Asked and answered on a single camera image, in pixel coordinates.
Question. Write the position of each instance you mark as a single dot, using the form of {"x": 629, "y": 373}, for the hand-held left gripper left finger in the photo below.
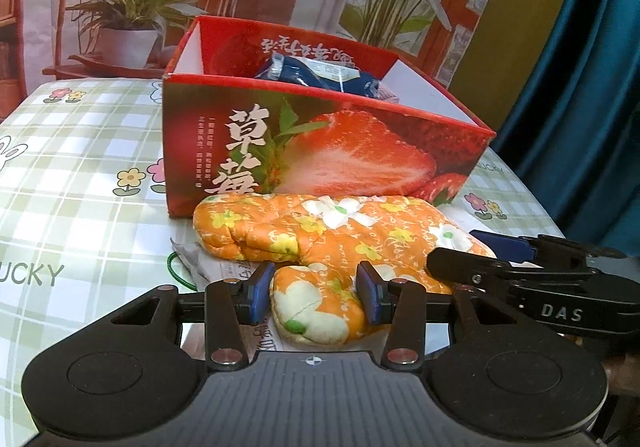
{"x": 260, "y": 294}

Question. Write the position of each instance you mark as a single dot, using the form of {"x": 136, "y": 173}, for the red strawberry print box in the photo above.
{"x": 350, "y": 162}

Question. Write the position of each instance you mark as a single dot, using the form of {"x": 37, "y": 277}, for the green checked tablecloth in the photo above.
{"x": 75, "y": 152}

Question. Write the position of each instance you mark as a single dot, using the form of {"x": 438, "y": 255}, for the orange floral oven mitt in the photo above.
{"x": 325, "y": 237}

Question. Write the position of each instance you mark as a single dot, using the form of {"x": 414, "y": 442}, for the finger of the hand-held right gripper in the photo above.
{"x": 510, "y": 247}
{"x": 475, "y": 272}

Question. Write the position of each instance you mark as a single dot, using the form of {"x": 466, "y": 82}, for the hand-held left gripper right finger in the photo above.
{"x": 369, "y": 294}

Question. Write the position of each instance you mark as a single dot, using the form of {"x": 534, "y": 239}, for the blue plastic packet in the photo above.
{"x": 310, "y": 74}

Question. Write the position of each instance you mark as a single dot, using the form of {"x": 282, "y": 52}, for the teal curtain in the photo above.
{"x": 590, "y": 77}

